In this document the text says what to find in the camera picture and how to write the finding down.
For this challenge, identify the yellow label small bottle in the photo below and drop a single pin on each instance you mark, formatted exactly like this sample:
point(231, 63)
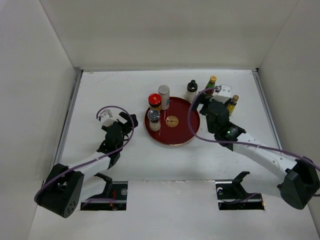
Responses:
point(232, 104)

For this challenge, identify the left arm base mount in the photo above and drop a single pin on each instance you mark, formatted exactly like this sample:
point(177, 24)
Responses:
point(101, 193)

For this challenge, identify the black cap white bottle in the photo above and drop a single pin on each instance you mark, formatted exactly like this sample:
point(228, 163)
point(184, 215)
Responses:
point(191, 90)

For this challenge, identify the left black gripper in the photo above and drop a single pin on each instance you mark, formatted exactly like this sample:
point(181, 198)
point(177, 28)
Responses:
point(128, 125)

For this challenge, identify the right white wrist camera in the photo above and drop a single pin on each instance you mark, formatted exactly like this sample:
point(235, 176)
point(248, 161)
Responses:
point(223, 93)

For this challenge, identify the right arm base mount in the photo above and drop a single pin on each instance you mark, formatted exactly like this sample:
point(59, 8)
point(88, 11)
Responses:
point(231, 195)

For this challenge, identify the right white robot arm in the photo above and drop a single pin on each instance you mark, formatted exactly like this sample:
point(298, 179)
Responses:
point(297, 176)

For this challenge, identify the round red lacquer tray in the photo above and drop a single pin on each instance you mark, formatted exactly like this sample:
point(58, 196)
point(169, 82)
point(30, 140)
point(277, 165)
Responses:
point(174, 128)

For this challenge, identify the silver lid white jar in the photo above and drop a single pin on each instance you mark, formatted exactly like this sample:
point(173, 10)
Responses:
point(164, 92)

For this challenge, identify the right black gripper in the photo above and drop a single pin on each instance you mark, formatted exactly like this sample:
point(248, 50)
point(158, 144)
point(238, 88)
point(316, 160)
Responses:
point(201, 99)

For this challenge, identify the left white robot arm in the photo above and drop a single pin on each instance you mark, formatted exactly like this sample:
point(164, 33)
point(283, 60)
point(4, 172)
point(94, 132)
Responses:
point(63, 188)

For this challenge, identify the red chili sauce bottle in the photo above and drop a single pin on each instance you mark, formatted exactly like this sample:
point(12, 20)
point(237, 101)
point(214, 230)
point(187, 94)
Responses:
point(210, 87)

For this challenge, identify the clear dome salt grinder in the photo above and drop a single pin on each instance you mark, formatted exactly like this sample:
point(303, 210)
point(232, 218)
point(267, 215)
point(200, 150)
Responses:
point(154, 116)

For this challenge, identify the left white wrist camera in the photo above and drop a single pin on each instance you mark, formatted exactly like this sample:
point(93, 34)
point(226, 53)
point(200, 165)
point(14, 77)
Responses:
point(105, 117)

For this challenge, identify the red lid sauce jar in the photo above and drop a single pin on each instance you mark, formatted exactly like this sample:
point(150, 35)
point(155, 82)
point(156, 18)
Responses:
point(155, 101)

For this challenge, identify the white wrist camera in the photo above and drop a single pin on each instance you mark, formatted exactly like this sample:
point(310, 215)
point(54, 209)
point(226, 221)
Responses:
point(223, 93)
point(105, 117)

